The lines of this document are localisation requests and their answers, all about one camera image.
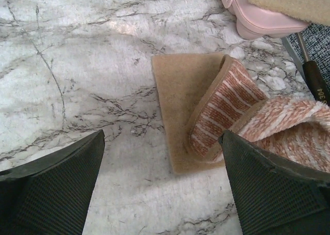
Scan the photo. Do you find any black handle steel utensil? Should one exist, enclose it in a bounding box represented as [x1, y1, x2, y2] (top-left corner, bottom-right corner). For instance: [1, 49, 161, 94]
[295, 32, 329, 106]

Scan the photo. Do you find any tan felt pad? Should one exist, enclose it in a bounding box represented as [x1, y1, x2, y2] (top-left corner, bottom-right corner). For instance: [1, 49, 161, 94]
[152, 52, 224, 174]

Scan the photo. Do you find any pink tray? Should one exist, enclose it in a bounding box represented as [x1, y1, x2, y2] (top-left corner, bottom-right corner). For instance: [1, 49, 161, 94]
[221, 0, 309, 40]

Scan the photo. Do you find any cardboard piece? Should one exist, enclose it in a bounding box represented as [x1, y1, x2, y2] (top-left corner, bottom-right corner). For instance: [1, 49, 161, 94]
[248, 0, 329, 26]

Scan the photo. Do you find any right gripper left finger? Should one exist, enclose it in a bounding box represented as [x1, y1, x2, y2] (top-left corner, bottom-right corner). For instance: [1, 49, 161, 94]
[1, 130, 105, 234]

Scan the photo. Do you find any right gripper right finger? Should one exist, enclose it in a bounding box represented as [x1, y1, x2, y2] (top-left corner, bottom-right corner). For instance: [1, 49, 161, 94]
[219, 130, 329, 234]

